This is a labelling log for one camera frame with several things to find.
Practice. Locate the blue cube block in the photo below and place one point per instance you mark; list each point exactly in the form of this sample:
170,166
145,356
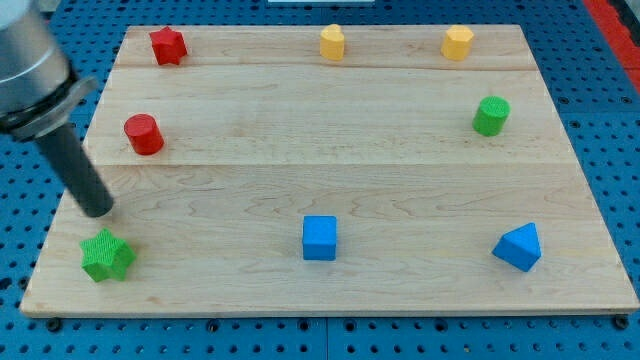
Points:
319,237

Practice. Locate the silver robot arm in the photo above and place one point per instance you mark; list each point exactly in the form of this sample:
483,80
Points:
39,87

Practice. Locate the green star block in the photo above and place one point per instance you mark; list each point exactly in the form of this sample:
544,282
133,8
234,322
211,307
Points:
106,256

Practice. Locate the wooden board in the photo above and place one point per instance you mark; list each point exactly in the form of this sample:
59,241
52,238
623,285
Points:
260,131

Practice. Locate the green cylinder block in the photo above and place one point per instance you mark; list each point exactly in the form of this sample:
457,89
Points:
491,115

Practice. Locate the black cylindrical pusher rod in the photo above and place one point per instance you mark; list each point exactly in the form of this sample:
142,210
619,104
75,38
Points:
66,156

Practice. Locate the yellow heart block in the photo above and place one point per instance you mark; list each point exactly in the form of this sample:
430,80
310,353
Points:
332,42

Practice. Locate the red cylinder block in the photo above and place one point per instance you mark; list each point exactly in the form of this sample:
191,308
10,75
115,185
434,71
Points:
143,134

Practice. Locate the red star block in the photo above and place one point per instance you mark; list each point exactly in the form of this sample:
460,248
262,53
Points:
168,46

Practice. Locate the blue triangular prism block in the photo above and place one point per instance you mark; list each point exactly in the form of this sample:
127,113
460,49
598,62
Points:
520,247

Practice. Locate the yellow hexagon block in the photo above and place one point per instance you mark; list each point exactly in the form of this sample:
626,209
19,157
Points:
457,42

